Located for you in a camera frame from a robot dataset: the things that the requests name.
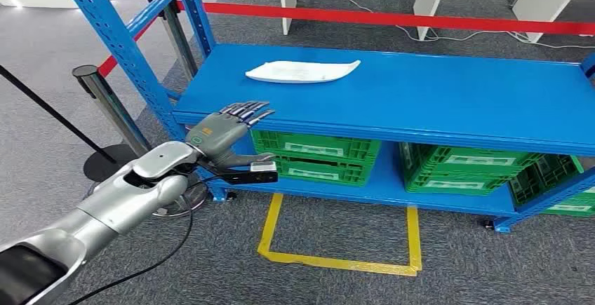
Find white curved plastic part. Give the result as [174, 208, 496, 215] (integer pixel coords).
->
[245, 60, 362, 85]

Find blue metal shelf rack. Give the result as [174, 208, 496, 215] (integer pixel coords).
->
[52, 0, 595, 234]

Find long red barrier belt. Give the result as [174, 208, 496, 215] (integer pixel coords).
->
[175, 0, 595, 37]

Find black round floor base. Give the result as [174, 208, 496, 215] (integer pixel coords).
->
[82, 144, 140, 184]

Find short red barrier belt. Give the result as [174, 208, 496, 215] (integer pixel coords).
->
[98, 15, 159, 79]

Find green open plastic crate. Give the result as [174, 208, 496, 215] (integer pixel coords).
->
[509, 154, 584, 206]

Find thin black pole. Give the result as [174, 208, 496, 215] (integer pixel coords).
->
[0, 65, 118, 165]

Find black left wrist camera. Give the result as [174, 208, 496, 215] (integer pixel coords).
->
[218, 161, 280, 187]

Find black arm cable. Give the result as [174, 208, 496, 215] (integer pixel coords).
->
[65, 172, 224, 305]

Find white floor cable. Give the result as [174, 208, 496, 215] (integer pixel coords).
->
[332, 0, 595, 50]

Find chrome stanchion post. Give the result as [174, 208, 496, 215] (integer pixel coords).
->
[145, 0, 199, 82]
[72, 65, 152, 158]

